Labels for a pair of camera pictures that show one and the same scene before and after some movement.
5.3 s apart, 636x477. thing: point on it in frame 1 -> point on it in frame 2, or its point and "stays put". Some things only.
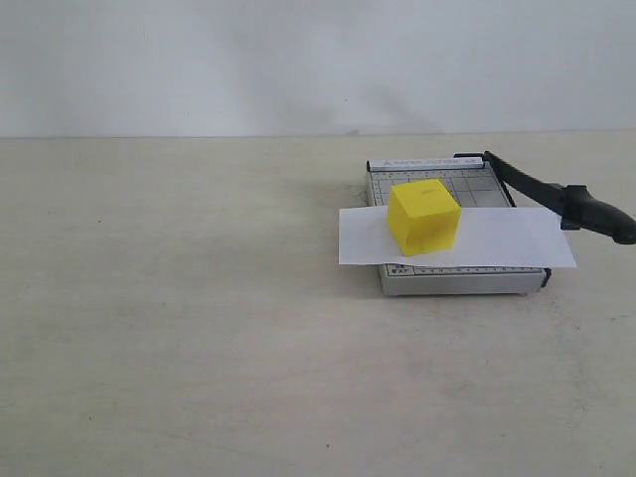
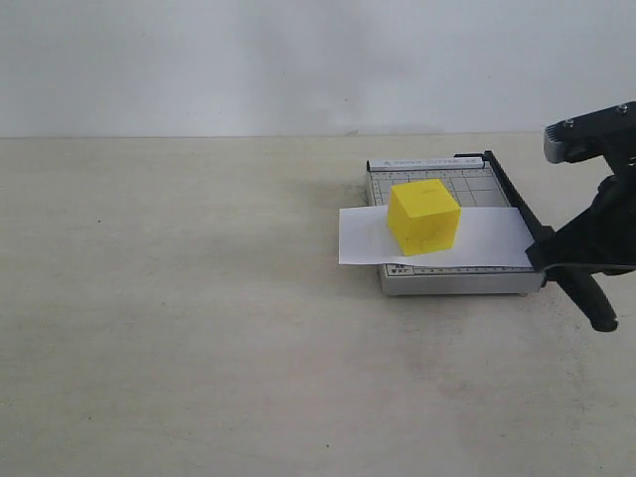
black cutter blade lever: [574, 206] -> [576, 286]
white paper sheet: [487, 237] stays put
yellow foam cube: [423, 216] stays put
